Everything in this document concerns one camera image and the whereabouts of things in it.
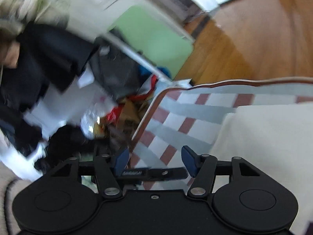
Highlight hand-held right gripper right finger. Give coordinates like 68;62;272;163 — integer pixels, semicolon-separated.
181;145;261;199

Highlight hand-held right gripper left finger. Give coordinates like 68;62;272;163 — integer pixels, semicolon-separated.
50;147;130;199

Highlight cream knit sweater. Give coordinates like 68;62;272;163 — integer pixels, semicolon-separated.
210;103;313;235

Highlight checkered blanket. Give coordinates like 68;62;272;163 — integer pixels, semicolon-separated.
127;76;313;191

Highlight pile of colourful packaging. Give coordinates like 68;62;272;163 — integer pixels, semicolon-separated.
79;66;193;144

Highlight black fuzzy cloth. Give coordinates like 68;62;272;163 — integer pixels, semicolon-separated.
34;124;110;173

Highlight white paper sheets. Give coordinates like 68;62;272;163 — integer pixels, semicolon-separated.
23;67;118;157

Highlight dark grey cloth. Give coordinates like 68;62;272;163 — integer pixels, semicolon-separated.
88;28;153;103

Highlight beige cloth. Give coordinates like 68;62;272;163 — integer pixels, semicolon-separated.
0;132;33;235

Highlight green mat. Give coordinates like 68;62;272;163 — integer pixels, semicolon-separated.
107;5;194;79

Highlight black garment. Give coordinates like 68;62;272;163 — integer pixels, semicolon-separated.
0;21;98;157

